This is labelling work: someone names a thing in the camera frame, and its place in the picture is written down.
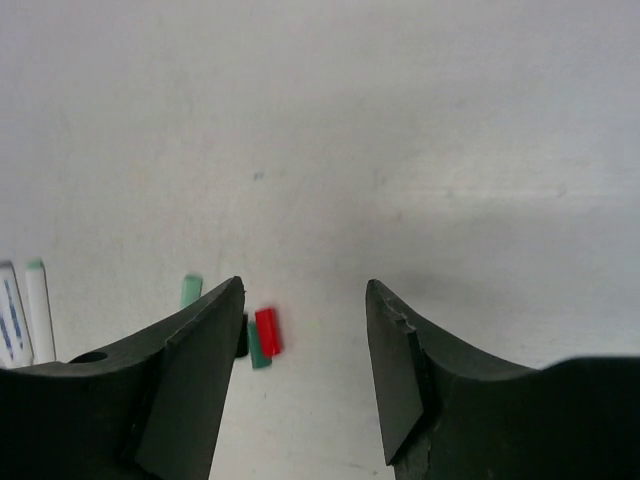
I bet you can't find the teal capped marker pen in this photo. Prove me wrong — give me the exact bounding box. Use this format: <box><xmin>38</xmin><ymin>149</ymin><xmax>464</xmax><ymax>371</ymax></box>
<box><xmin>25</xmin><ymin>259</ymin><xmax>56</xmax><ymax>364</ymax></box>

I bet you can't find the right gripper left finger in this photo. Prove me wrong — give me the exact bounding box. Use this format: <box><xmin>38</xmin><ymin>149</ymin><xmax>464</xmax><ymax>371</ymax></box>
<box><xmin>1</xmin><ymin>277</ymin><xmax>245</xmax><ymax>479</ymax></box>

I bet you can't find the red pen cap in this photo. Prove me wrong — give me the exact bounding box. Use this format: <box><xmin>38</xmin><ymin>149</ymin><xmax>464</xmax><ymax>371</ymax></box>
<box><xmin>255</xmin><ymin>307</ymin><xmax>283</xmax><ymax>358</ymax></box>

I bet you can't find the black pen cap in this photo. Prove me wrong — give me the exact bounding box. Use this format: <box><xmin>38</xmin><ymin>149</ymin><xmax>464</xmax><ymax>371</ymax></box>
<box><xmin>235</xmin><ymin>313</ymin><xmax>249</xmax><ymax>359</ymax></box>

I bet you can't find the teal pen cap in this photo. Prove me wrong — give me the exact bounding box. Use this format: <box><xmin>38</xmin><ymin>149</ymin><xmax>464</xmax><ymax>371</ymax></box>
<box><xmin>180</xmin><ymin>273</ymin><xmax>203</xmax><ymax>309</ymax></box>

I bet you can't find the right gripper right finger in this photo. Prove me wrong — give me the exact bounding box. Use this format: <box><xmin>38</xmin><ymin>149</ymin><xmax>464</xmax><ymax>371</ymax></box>
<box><xmin>366</xmin><ymin>280</ymin><xmax>639</xmax><ymax>479</ymax></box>

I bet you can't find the grey capped marker pen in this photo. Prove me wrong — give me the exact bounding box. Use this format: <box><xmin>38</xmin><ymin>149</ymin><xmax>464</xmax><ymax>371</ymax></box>
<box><xmin>1</xmin><ymin>260</ymin><xmax>34</xmax><ymax>369</ymax></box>

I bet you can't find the dark green pen cap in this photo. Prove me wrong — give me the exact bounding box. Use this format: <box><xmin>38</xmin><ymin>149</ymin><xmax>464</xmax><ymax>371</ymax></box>
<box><xmin>247</xmin><ymin>321</ymin><xmax>272</xmax><ymax>370</ymax></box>

